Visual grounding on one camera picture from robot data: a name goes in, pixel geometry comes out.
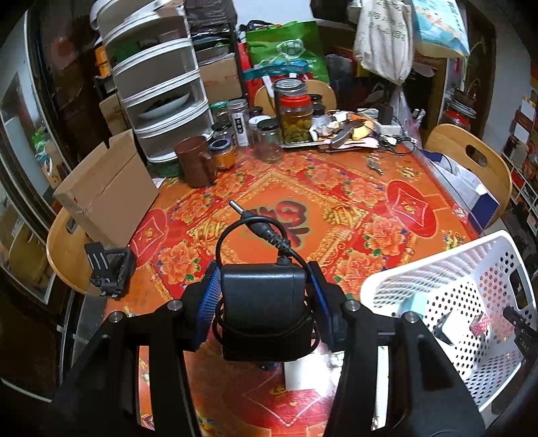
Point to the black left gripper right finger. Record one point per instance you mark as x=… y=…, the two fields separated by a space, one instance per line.
x=395 y=380

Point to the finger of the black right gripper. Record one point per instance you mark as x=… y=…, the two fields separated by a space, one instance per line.
x=525 y=338

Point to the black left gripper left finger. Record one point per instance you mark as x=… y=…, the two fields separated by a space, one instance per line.
x=100 y=395

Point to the red patterned white charger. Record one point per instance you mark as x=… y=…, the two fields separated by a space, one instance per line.
x=480 y=325

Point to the large white cube charger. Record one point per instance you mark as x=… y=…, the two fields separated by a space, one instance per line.
x=455 y=327

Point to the white perforated plastic basket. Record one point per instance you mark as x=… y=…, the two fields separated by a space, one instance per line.
x=485 y=275

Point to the teal square charger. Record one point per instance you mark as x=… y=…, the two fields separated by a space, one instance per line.
x=417 y=303

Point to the black power adapter with cable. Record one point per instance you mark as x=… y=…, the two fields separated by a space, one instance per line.
x=264 y=314

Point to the white and blue paper bag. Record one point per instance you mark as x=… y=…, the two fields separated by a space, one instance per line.
x=470 y=193

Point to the white shoe shelf unit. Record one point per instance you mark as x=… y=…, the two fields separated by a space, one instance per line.
x=523 y=197

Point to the left side wooden chair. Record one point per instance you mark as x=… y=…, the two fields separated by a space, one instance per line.
x=65 y=251

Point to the red patterned table cover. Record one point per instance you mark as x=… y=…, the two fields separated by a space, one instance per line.
x=337 y=212

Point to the brown cardboard box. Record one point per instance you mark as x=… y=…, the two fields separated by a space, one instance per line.
x=109 y=192

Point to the metal keys on table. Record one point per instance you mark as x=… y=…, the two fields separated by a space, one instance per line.
x=374 y=162

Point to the white power strip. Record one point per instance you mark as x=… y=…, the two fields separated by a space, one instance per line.
x=387 y=130

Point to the brown ceramic mug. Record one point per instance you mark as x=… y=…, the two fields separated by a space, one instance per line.
x=197 y=164

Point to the clear plastic bag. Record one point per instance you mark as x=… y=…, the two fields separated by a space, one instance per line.
x=401 y=114

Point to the orange lidded small jar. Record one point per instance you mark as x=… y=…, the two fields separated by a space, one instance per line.
x=223 y=154

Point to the clear glass jar black lid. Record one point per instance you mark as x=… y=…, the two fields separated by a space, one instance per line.
x=269 y=146

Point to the red lidded pickle jar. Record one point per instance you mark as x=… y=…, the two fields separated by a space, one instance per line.
x=296 y=113

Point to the light blue paper bag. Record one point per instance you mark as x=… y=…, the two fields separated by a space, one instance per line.
x=439 y=31

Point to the beige canvas tote bag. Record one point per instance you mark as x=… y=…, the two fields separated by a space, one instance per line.
x=384 y=39

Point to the white stacked drawer unit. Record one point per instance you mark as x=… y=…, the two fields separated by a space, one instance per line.
x=155 y=71

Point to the green shopping bag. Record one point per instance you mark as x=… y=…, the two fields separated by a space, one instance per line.
x=285 y=44

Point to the black bag on shelf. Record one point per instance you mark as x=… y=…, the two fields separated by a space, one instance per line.
x=210 y=13

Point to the wooden chair with handle hole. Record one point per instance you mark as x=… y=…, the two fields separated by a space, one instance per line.
x=473 y=154

